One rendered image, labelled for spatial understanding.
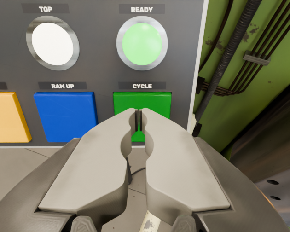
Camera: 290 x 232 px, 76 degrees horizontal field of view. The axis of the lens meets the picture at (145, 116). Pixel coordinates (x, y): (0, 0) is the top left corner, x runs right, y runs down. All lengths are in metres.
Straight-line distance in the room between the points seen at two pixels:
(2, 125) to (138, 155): 1.06
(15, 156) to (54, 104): 1.31
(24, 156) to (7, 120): 1.22
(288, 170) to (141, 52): 0.39
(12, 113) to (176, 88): 0.22
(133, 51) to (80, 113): 0.11
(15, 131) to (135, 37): 0.21
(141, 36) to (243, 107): 0.48
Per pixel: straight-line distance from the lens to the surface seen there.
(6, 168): 1.56
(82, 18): 0.23
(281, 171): 0.51
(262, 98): 0.61
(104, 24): 0.23
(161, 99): 0.24
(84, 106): 0.25
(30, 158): 1.50
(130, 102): 0.24
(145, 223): 0.59
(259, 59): 0.50
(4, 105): 0.30
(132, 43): 0.22
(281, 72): 0.55
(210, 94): 0.59
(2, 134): 0.33
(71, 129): 0.28
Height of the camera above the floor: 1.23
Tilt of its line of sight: 59 degrees down
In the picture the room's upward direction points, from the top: 1 degrees clockwise
